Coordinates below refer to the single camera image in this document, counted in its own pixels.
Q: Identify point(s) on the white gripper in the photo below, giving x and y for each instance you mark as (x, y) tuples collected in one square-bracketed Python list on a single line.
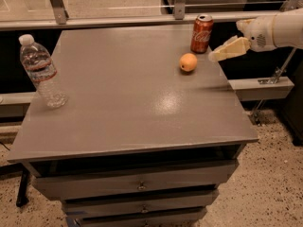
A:
[(260, 32)]

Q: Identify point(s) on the red coke can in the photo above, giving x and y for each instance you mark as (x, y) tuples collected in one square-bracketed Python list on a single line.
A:
[(202, 29)]

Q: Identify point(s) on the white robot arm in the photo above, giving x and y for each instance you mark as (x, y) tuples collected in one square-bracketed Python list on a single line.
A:
[(288, 29)]

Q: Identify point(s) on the orange fruit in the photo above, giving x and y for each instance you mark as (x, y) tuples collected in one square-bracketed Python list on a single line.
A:
[(188, 62)]

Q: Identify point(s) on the grey drawer cabinet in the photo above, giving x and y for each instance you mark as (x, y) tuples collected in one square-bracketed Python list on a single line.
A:
[(129, 106)]

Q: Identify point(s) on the middle grey drawer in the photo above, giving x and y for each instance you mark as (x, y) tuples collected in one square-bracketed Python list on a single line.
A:
[(140, 205)]

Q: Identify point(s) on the grey drawer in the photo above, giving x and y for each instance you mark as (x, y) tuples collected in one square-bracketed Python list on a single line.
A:
[(146, 220), (140, 180), (140, 205)]

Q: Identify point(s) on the bottom grey drawer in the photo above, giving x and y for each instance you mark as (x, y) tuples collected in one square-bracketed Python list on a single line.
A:
[(146, 220)]

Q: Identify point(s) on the clear plastic water bottle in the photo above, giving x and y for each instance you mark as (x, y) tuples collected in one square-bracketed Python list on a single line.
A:
[(42, 71)]

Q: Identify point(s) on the top grey drawer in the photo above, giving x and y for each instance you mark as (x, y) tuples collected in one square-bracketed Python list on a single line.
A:
[(140, 180)]

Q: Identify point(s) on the black stand leg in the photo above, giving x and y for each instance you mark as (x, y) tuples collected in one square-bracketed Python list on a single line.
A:
[(22, 192)]

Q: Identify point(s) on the metal railing frame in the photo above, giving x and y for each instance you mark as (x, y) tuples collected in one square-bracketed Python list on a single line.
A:
[(74, 14)]

